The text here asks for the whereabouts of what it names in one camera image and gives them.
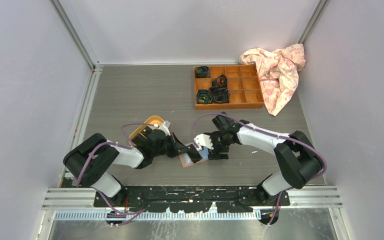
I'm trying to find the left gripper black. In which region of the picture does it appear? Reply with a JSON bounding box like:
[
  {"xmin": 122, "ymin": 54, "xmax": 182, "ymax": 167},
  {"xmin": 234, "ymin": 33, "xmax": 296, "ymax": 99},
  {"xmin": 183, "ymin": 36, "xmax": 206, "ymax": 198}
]
[{"xmin": 152, "ymin": 131, "xmax": 190, "ymax": 158}]

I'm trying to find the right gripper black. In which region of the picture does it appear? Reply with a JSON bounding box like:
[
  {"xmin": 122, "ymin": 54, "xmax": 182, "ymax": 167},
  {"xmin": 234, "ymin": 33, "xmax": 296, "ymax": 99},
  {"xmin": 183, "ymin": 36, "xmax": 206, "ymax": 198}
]
[{"xmin": 205, "ymin": 131, "xmax": 231, "ymax": 160}]

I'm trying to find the brown leather card holder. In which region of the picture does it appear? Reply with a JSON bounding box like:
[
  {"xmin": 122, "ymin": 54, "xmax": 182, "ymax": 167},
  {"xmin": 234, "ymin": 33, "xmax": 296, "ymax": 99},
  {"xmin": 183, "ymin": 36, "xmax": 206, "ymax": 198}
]
[{"xmin": 179, "ymin": 143, "xmax": 209, "ymax": 168}]

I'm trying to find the black gold credit card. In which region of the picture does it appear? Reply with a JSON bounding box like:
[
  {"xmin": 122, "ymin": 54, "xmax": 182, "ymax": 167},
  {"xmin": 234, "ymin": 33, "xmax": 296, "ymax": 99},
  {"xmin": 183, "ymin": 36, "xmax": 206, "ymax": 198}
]
[{"xmin": 186, "ymin": 144, "xmax": 202, "ymax": 164}]

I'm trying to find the yellow oval card tray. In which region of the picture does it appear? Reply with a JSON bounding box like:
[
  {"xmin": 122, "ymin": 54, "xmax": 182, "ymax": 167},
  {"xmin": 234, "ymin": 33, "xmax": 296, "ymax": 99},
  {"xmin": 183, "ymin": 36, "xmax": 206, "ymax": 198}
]
[{"xmin": 129, "ymin": 115, "xmax": 165, "ymax": 141}]

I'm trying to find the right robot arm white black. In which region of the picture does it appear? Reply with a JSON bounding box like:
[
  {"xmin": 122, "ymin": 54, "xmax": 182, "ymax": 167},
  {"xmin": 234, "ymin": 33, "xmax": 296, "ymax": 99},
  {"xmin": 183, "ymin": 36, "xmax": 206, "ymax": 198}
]
[{"xmin": 209, "ymin": 112, "xmax": 325, "ymax": 206}]

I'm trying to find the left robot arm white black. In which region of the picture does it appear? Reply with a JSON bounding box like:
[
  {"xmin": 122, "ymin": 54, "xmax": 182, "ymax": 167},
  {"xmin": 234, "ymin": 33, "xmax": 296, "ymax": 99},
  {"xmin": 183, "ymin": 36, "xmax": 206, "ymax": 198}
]
[{"xmin": 63, "ymin": 125, "xmax": 201, "ymax": 207}]

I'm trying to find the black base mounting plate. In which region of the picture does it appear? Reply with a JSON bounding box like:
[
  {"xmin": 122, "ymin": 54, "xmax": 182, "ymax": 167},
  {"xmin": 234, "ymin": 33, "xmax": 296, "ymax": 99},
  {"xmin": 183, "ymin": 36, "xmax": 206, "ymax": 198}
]
[{"xmin": 110, "ymin": 185, "xmax": 278, "ymax": 213}]

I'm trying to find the rolled dark tie bottom-left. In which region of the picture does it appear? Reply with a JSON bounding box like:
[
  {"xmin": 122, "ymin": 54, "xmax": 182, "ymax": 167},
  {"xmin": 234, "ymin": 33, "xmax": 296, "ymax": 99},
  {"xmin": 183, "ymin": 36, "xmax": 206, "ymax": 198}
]
[{"xmin": 195, "ymin": 89, "xmax": 213, "ymax": 105}]

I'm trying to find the rolled dark tie bottom-middle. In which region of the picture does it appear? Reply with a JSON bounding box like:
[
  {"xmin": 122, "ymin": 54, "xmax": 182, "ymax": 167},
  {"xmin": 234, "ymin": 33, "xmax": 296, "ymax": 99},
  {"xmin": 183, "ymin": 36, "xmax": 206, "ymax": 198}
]
[{"xmin": 208, "ymin": 86, "xmax": 231, "ymax": 104}]

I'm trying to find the wooden compartment organizer box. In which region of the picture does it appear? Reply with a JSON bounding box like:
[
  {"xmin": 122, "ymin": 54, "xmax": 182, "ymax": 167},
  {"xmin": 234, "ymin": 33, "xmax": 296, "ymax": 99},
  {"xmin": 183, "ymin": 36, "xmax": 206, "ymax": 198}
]
[{"xmin": 193, "ymin": 65, "xmax": 264, "ymax": 110}]

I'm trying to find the rolled dark tie middle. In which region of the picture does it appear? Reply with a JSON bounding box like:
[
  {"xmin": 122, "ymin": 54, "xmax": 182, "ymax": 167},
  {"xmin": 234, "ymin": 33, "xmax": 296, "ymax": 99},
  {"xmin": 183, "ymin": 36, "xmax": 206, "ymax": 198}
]
[{"xmin": 211, "ymin": 74, "xmax": 228, "ymax": 88}]

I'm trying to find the rolled dark tie top-left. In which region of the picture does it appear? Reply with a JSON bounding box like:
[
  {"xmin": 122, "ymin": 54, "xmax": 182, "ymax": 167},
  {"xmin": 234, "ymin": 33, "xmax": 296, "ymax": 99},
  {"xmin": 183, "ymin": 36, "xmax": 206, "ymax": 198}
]
[{"xmin": 194, "ymin": 66, "xmax": 211, "ymax": 79}]

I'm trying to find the pink floral crumpled cloth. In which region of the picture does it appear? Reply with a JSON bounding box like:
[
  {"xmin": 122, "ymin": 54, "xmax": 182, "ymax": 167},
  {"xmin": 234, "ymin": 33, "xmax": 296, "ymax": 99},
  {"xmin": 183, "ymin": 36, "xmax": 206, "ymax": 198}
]
[{"xmin": 238, "ymin": 43, "xmax": 306, "ymax": 116}]

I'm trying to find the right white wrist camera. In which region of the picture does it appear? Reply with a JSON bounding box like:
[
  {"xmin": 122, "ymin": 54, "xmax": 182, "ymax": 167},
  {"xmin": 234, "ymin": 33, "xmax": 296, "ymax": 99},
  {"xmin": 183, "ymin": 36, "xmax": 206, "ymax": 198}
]
[{"xmin": 193, "ymin": 133, "xmax": 214, "ymax": 151}]

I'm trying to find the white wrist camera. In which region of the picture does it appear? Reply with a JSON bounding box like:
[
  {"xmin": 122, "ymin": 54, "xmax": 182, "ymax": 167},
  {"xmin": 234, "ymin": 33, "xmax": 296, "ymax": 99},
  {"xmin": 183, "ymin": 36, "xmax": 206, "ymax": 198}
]
[
  {"xmin": 193, "ymin": 133, "xmax": 214, "ymax": 151},
  {"xmin": 158, "ymin": 120, "xmax": 171, "ymax": 136}
]

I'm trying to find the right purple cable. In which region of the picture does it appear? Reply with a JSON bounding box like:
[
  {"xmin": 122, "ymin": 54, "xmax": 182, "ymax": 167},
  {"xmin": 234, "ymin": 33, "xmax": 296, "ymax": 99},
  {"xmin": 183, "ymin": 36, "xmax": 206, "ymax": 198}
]
[{"xmin": 190, "ymin": 112, "xmax": 328, "ymax": 226}]

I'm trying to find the purple cable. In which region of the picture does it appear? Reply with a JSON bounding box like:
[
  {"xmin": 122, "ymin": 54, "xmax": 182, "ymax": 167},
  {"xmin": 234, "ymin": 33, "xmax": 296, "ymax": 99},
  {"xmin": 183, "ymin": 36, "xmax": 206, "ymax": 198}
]
[
  {"xmin": 76, "ymin": 122, "xmax": 161, "ymax": 226},
  {"xmin": 190, "ymin": 112, "xmax": 328, "ymax": 226}
]

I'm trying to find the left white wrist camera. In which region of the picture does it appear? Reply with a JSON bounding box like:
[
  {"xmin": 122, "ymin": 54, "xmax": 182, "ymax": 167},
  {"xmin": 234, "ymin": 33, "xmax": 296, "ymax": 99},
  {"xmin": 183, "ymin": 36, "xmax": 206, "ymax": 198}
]
[{"xmin": 158, "ymin": 120, "xmax": 171, "ymax": 136}]

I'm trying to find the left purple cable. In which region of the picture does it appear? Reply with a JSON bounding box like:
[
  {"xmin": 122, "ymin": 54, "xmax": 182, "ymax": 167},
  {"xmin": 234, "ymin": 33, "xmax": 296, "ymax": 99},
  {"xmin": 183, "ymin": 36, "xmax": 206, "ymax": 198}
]
[{"xmin": 76, "ymin": 122, "xmax": 161, "ymax": 226}]

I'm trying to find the aluminium frame rail front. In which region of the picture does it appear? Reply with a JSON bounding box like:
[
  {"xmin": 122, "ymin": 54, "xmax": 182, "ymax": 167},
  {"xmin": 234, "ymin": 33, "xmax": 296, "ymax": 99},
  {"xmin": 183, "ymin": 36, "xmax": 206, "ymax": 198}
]
[{"xmin": 42, "ymin": 185, "xmax": 343, "ymax": 222}]

